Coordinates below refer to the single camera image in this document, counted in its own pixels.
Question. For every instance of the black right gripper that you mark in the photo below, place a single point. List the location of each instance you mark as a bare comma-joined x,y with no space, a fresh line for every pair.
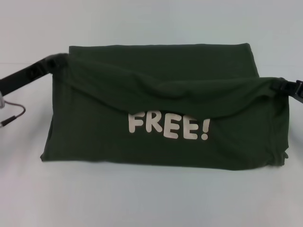
298,91

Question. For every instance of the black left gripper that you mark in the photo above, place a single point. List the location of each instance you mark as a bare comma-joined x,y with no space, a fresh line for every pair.
23,75

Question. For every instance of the dark green t-shirt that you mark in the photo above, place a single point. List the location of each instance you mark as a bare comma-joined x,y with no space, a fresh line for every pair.
154,146

